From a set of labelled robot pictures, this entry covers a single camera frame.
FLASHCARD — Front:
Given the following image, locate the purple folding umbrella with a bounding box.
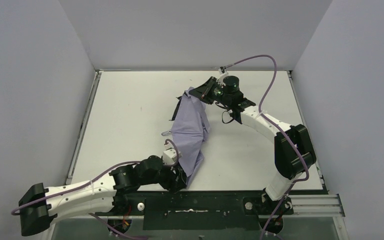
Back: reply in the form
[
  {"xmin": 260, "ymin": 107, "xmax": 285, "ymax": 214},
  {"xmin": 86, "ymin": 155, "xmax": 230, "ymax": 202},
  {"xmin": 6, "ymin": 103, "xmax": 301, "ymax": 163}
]
[{"xmin": 161, "ymin": 87, "xmax": 211, "ymax": 187}]

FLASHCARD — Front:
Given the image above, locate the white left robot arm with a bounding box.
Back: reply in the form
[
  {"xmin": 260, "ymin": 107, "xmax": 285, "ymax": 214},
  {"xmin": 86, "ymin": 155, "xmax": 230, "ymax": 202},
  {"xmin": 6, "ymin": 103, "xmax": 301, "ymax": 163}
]
[{"xmin": 11, "ymin": 155, "xmax": 187, "ymax": 237}]

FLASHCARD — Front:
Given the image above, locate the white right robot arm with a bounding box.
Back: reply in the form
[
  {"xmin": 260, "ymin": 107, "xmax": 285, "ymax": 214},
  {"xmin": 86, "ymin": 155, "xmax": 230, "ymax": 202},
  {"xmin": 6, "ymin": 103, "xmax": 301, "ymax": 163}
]
[{"xmin": 189, "ymin": 75, "xmax": 317, "ymax": 201}]

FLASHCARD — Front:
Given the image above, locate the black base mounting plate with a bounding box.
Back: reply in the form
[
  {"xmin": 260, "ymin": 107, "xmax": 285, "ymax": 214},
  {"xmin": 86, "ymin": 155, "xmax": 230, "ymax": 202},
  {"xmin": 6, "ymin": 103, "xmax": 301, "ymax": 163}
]
[{"xmin": 94, "ymin": 189, "xmax": 329, "ymax": 233}]

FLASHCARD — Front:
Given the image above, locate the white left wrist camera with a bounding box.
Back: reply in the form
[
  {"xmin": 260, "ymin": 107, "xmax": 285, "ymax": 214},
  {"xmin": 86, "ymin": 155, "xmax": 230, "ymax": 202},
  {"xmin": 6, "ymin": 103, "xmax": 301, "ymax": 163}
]
[{"xmin": 162, "ymin": 148, "xmax": 182, "ymax": 166}]

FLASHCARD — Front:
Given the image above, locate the aluminium frame rail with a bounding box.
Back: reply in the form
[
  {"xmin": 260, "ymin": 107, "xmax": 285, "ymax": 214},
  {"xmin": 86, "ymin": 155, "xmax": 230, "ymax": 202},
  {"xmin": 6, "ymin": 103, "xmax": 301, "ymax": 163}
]
[{"xmin": 43, "ymin": 190, "xmax": 349, "ymax": 240}]

